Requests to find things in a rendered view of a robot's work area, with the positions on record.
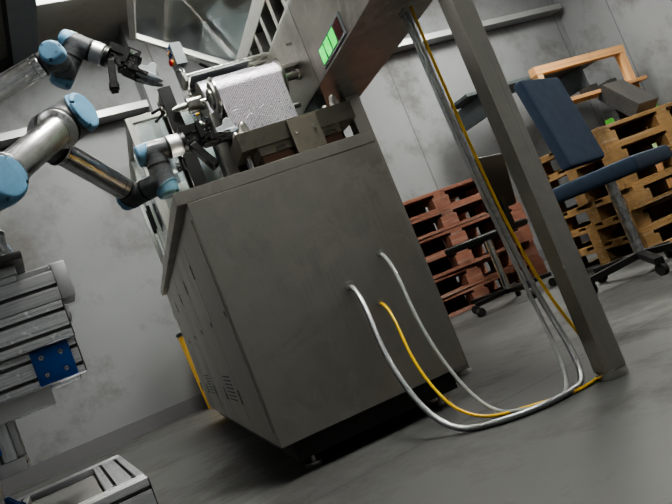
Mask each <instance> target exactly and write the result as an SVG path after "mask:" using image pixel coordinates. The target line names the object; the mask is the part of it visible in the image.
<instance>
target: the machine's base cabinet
mask: <svg viewBox="0 0 672 504"><path fill-rule="evenodd" d="M380 249H382V250H383V251H384V254H385V255H386V256H387V257H388V258H389V259H390V260H391V262H392V264H393V265H394V267H395V268H396V270H397V272H398V274H399V276H400V278H401V280H402V282H403V284H404V286H405V288H406V291H407V293H408V295H409V298H410V300H411V302H412V304H413V306H414V308H415V310H416V312H417V314H418V316H419V318H420V320H421V322H422V324H423V326H424V328H425V329H426V331H427V333H428V335H429V336H430V338H431V340H432V341H433V343H434V344H435V346H436V347H437V349H438V350H439V352H440V353H441V355H442V356H443V358H444V359H445V360H446V362H447V363H448V364H449V366H450V367H451V368H452V370H454V369H456V368H459V367H461V366H463V365H465V364H466V363H465V360H464V358H463V355H462V353H461V350H460V348H459V346H458V343H457V341H456V338H455V336H454V333H453V331H452V328H451V326H450V323H449V321H448V319H447V316H446V314H445V311H444V309H443V306H442V304H441V301H440V299H439V296H438V294H437V292H436V289H435V287H434V284H433V282H432V279H431V277H430V274H429V272H428V269H427V267H426V265H425V262H424V260H423V257H422V255H421V252H420V250H419V247H418V245H417V242H416V240H415V238H414V235H413V233H412V230H411V228H410V225H409V223H408V220H407V218H406V215H405V213H404V211H403V208H402V206H401V203H400V201H399V198H398V196H397V193H396V191H395V188H394V186H393V184H392V181H391V179H390V176H389V174H388V171H387V169H386V166H385V164H384V161H383V159H382V157H381V154H380V152H379V149H378V147H377V144H376V142H372V143H369V144H366V145H363V146H360V147H357V148H354V149H351V150H348V151H345V152H342V153H339V154H336V155H333V156H330V157H326V158H323V159H320V160H317V161H314V162H311V163H308V164H305V165H302V166H299V167H296V168H293V169H290V170H287V171H284V172H281V173H278V174H275V175H272V176H269V177H266V178H263V179H260V180H257V181H254V182H251V183H248V184H245V185H242V186H239V187H236V188H233V189H230V190H227V191H224V192H221V193H218V194H215V195H212V196H209V197H206V198H203V199H200V200H197V201H194V202H191V203H188V204H187V207H186V211H185V216H184V220H183V225H182V229H181V234H180V238H179V243H178V247H177V252H176V256H175V261H174V265H173V270H172V274H171V279H170V284H169V288H168V293H167V296H168V299H169V302H170V304H171V307H172V310H173V311H172V312H173V314H174V317H175V319H176V320H177V323H178V325H179V328H180V330H181V333H182V336H183V338H184V341H185V344H186V346H187V349H188V351H189V354H190V357H191V359H192V362H193V364H194V367H195V370H196V372H197V375H198V378H199V380H200V385H201V387H202V390H203V391H204V393H205V396H206V398H207V401H208V403H209V406H210V407H211V408H213V409H215V410H216V411H218V412H219V413H220V414H221V415H223V416H224V417H225V418H226V419H229V420H231V421H233V422H234V423H236V424H237V425H239V426H240V427H241V428H244V429H246V430H247V431H249V432H251V433H252V434H254V435H256V436H257V437H259V438H261V439H262V440H264V441H266V443H267V444H271V445H272V446H274V447H276V448H277V449H279V450H281V451H282V452H284V453H286V454H287V455H289V456H291V457H292V458H294V459H296V460H297V461H299V462H300V461H302V460H304V459H306V458H309V457H310V458H311V460H309V461H308V462H306V464H305V466H306V468H307V469H310V468H314V467H316V466H318V465H320V464H322V463H323V462H324V461H325V459H324V457H323V456H319V457H316V456H315V454H317V453H319V452H321V451H323V450H326V449H328V448H330V447H332V446H334V445H336V444H338V443H341V442H343V441H345V440H347V439H349V438H351V437H353V436H355V435H358V434H360V433H362V432H364V431H366V430H368V429H370V428H373V427H375V426H377V425H379V424H381V423H383V422H385V421H387V420H390V419H392V418H394V417H396V416H398V415H400V414H402V413H404V412H407V411H409V410H411V409H413V408H415V407H417V406H418V405H417V404H416V403H415V402H414V401H413V400H412V399H411V397H410V396H409V395H408V394H407V392H406V391H405V390H404V388H403V387H402V385H401V384H400V383H399V381H398V380H397V378H396V377H395V375H394V373H393V372H392V370H391V369H390V367H389V365H388V363H387V362H386V360H385V358H384V356H383V354H382V352H381V350H380V348H379V346H378V344H377V342H376V339H375V337H374V335H373V333H372V330H371V328H370V325H369V323H368V320H367V318H366V315H365V313H364V311H363V309H362V307H361V305H360V303H359V301H358V299H357V297H356V296H355V294H354V293H353V292H352V291H348V290H347V289H346V288H345V285H346V283H347V282H349V281H353V282H354V283H355V287H356V288H357V289H358V290H359V292H360V293H361V295H362V296H363V298H364V300H365V302H366V304H367V306H368V308H369V310H370V313H371V315H372V317H373V319H374V322H375V324H376V327H377V329H378V332H379V334H380V336H381V338H382V341H383V343H384V345H385V347H386V349H387V351H388V353H389V355H390V357H391V358H392V360H393V362H394V364H395V365H396V367H397V369H398V370H399V372H400V373H401V375H402V376H403V378H404V379H405V381H406V382H407V384H408V385H409V386H410V388H411V389H412V390H413V391H414V393H415V394H416V395H417V396H418V398H419V399H420V400H421V401H422V402H423V403H426V402H428V401H430V400H432V399H434V398H436V397H437V398H438V400H437V401H435V402H433V407H434V408H439V407H442V406H445V405H447V403H446V402H445V401H443V400H442V399H441V398H440V397H439V396H438V395H437V393H436V392H435V391H434V390H433V389H432V388H431V387H430V385H429V384H428V383H427V382H426V380H425V379H424V378H423V376H422V375H421V373H420V372H419V370H418V369H417V367H416V366H415V364H414V362H413V361H412V359H411V357H410V355H409V353H408V352H407V350H406V347H405V345H404V343H403V341H402V339H401V336H400V334H399V332H398V330H397V327H396V325H395V323H394V321H393V319H392V318H391V316H390V314H389V313H388V311H387V310H386V309H385V307H383V306H378V305H377V303H376V302H377V300H378V299H383V300H384V304H386V305H387V306H388V308H389V309H390V310H391V312H392V313H393V315H394V317H395V319H396V321H397V323H398V325H399V327H400V329H401V331H402V333H403V336H404V338H405V340H406V342H407V344H408V347H409V349H410V351H411V352H412V354H413V356H414V358H415V360H416V361H417V363H418V365H419V366H420V368H421V369H422V371H423V372H424V374H425V375H426V376H427V378H428V379H429V380H430V382H431V383H432V384H433V385H434V386H435V388H436V389H437V390H438V391H439V392H440V393H441V394H442V395H443V394H445V393H447V392H449V391H451V390H454V389H456V388H458V387H457V384H456V382H455V379H454V377H453V376H452V375H451V373H450V372H449V371H448V369H447V368H446V367H445V366H444V364H443V363H442V361H441V360H440V359H439V357H438V356H437V354H436V353H435V351H434V350H433V348H432V347H431V345H430V343H429V342H428V340H427V339H426V337H425V335H424V333H423V332H422V330H421V328H420V326H419V324H418V322H417V321H416V319H415V317H414V315H413V313H412V311H411V308H410V306H409V304H408V302H407V300H406V297H405V295H404V293H403V291H402V288H401V286H400V284H399V282H398V280H397V278H396V276H395V274H394V272H393V270H392V269H391V267H390V265H389V264H388V262H387V261H386V260H385V259H384V258H383V257H378V256H377V255H376V252H377V251H378V250H380Z"/></svg>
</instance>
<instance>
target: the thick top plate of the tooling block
mask: <svg viewBox="0 0 672 504"><path fill-rule="evenodd" d="M313 112H315V114H316V117H317V119H318V122H319V124H320V127H321V128H324V127H327V126H330V125H333V124H337V123H339V124H340V127H342V129H343V131H345V129H346V128H347V127H348V126H349V124H350V123H351V122H352V121H353V119H354V118H355V117H356V115H355V113H354V111H353V108H352V106H351V103H350V101H349V100H347V101H344V102H341V103H337V104H334V105H331V106H328V107H324V108H321V109H318V110H315V111H311V112H308V113H305V114H302V115H298V116H295V117H292V118H289V119H285V120H282V121H279V122H276V123H272V124H269V125H266V126H263V127H260V128H256V129H253V130H250V131H247V132H243V133H240V134H237V135H235V138H234V140H233V143H232V146H231V149H230V152H231V155H232V157H233V160H234V162H235V165H236V167H237V166H240V165H243V164H246V163H248V162H247V159H246V157H248V156H251V155H252V156H253V158H254V156H255V154H256V152H257V150H258V148H261V147H264V146H267V145H270V144H274V143H277V142H280V141H283V140H286V139H289V138H291V136H290V134H289V131H288V129H287V126H286V124H285V122H286V121H287V120H290V119H293V118H297V117H300V116H303V115H306V114H310V113H313Z"/></svg>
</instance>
